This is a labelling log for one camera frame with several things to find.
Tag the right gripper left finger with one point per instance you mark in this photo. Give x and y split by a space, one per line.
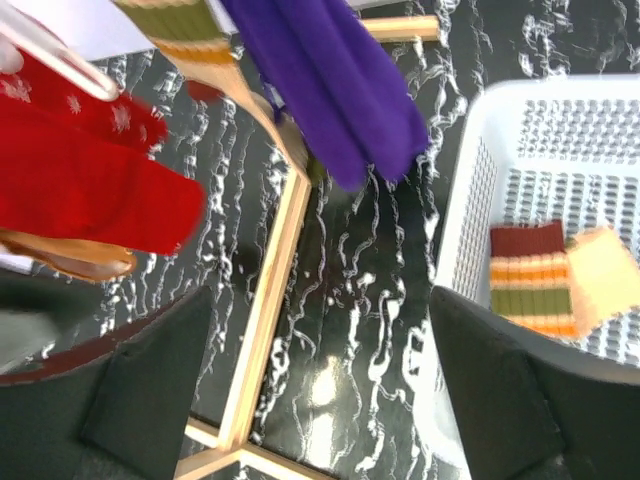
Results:
114 407

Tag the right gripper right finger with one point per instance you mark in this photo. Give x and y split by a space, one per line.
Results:
528 407

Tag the beige striped sock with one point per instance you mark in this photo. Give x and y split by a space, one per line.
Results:
559 287
187 34

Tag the purple sock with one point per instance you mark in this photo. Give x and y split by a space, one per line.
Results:
346 95

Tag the orange sock with cream cuff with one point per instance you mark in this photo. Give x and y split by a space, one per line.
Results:
83 259

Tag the red sock with cream cuff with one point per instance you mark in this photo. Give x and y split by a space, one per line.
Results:
124 120

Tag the white plastic clip hanger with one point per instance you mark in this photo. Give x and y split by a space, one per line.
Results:
29 36

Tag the white perforated plastic basket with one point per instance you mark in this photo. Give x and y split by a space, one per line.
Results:
535 151

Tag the black marble pattern mat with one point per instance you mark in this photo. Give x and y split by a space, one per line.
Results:
345 387

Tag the wooden drying rack frame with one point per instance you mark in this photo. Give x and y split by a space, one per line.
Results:
230 443

